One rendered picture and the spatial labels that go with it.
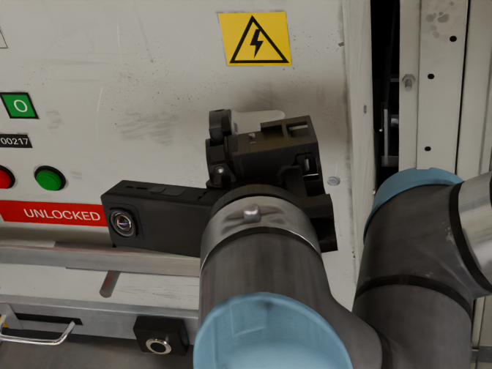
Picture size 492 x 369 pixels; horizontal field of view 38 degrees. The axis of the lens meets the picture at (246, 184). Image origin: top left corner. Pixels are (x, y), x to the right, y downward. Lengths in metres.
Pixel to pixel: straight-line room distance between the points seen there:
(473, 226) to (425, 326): 0.07
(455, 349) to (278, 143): 0.19
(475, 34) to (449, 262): 0.42
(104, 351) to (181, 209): 0.51
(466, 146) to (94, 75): 0.48
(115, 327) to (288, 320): 0.62
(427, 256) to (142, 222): 0.20
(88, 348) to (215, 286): 0.63
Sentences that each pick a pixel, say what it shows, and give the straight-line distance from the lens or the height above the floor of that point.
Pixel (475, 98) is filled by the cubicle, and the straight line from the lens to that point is 0.88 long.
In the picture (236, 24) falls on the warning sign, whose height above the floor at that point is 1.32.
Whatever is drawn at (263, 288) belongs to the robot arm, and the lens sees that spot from 0.36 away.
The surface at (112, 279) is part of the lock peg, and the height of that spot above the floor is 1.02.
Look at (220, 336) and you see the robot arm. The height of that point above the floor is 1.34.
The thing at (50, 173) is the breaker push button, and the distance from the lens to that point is 0.77.
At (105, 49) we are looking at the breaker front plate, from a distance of 0.65.
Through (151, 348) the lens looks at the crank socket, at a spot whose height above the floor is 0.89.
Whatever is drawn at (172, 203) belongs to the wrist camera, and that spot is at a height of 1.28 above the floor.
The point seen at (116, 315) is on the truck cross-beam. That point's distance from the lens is 0.92.
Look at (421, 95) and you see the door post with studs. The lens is 0.88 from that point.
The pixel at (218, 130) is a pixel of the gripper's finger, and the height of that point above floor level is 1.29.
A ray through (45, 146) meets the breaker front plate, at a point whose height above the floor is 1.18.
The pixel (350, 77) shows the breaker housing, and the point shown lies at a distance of 0.61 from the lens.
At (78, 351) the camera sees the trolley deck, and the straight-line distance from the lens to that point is 1.00.
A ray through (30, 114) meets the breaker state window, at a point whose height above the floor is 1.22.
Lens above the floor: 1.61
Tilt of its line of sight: 42 degrees down
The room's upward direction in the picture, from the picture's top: 11 degrees counter-clockwise
